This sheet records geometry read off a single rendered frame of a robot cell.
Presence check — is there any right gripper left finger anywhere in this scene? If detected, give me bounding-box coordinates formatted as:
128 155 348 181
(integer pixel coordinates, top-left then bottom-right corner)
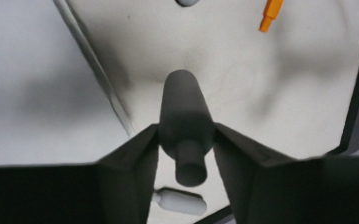
0 123 160 224

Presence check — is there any small orange stepped block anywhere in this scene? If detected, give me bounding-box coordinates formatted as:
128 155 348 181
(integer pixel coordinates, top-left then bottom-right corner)
259 0 284 33

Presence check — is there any dark grey co2 cylinder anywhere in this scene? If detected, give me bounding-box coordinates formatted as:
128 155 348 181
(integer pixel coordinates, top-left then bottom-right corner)
158 69 216 188

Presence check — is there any white digital weighing scale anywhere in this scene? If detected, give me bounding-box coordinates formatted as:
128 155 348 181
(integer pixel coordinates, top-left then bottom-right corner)
0 0 136 165

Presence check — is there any grey gas cylinder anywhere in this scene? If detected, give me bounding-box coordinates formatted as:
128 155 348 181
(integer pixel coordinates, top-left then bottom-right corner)
178 0 199 7
152 190 207 216

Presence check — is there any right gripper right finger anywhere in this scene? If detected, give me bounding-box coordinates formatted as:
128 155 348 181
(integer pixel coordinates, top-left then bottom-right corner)
213 122 359 224

